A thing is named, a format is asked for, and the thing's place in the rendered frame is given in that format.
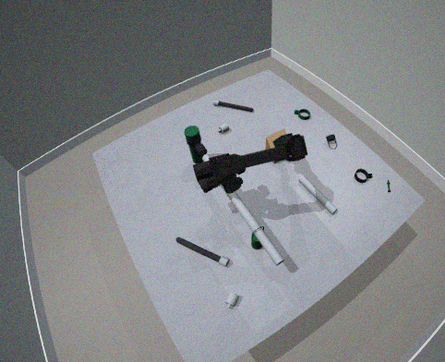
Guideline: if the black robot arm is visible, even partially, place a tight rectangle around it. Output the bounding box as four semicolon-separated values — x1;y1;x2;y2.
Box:
193;133;307;194

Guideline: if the black rod with grey end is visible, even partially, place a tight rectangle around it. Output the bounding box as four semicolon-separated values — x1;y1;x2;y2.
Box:
176;237;230;267
213;100;254;112

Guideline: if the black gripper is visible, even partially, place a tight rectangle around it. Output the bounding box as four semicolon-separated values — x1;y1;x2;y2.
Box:
198;168;246;193

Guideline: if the dark green cylinder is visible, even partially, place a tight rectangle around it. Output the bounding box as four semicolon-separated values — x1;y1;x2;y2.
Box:
184;126;203;163

